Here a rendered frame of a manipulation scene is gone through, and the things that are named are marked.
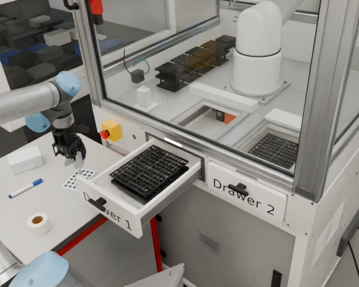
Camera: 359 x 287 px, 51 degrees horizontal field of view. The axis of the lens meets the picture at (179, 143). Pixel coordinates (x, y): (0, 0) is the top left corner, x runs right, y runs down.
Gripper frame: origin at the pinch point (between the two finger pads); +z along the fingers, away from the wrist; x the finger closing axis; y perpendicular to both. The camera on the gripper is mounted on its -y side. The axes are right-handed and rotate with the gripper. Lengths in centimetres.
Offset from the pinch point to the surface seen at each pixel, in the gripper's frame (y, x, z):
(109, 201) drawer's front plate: 21.4, 26.1, -7.1
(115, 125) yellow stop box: -19.9, 7.0, -6.9
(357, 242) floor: -69, 118, 84
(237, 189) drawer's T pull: 5, 63, -7
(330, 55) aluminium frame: 7, 83, -54
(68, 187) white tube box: 8.5, -0.6, 4.3
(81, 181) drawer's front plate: 16.6, 13.4, -8.5
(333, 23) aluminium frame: 7, 83, -61
